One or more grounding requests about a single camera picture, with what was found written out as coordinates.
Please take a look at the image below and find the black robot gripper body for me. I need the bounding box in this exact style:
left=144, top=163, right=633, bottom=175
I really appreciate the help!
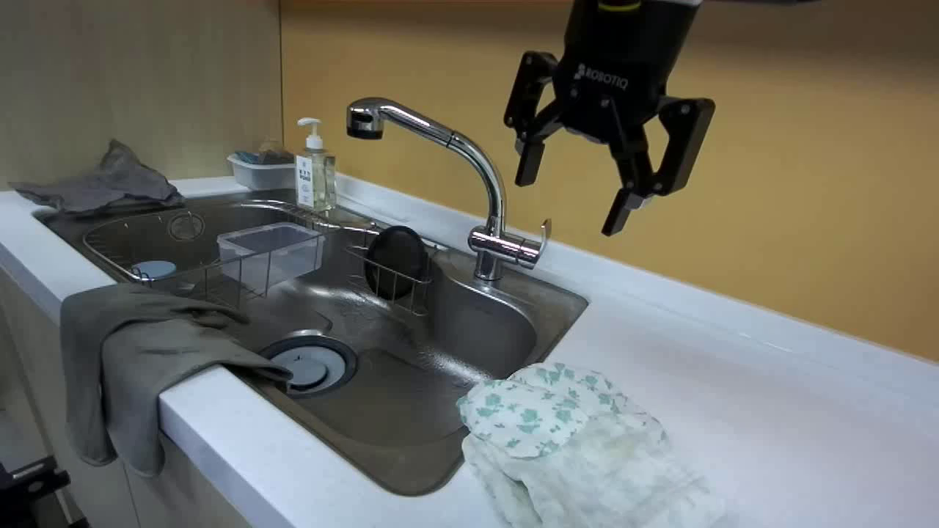
left=555, top=0, right=704, bottom=145

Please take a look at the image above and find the white towel with green print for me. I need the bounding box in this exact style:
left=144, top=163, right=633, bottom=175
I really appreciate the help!
left=455, top=359, right=732, bottom=528

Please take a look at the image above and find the chrome kitchen faucet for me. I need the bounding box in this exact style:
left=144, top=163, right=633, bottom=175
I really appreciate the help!
left=342, top=94, right=555, bottom=292

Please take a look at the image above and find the black round sink strainer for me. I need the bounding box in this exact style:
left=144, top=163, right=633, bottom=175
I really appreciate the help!
left=361, top=223, right=435, bottom=304

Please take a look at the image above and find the clear soap pump bottle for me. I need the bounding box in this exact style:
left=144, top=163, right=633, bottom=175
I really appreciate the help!
left=294, top=113, right=341, bottom=219

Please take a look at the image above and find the stainless steel sink basin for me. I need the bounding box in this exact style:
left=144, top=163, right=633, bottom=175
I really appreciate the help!
left=32, top=186, right=591, bottom=497

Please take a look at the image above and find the dark scrubber sponge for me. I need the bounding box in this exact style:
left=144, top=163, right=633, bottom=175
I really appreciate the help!
left=235, top=145, right=297, bottom=167

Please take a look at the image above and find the white plastic sponge tray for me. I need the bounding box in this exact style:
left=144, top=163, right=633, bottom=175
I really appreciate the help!
left=226, top=145, right=302, bottom=195

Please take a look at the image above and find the clear plastic container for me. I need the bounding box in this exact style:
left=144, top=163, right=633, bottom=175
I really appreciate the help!
left=214, top=219, right=327, bottom=296

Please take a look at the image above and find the round sink drain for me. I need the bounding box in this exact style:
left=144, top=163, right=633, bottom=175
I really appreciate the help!
left=261, top=332, right=361, bottom=398

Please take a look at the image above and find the blue round disc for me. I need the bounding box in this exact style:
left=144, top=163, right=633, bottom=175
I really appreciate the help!
left=128, top=255, right=182, bottom=285

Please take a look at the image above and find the crumpled grey cloth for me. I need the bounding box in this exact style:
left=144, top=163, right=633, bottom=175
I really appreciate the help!
left=10, top=136, right=184, bottom=219

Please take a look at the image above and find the large grey cloth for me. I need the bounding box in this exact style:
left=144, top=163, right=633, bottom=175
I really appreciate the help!
left=57, top=280, right=294, bottom=478

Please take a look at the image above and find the black object by cabinet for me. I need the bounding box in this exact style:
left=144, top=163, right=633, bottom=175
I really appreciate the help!
left=0, top=453, right=74, bottom=528

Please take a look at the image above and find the metal wire sink rack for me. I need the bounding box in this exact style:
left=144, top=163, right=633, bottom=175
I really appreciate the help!
left=82, top=198, right=445, bottom=317

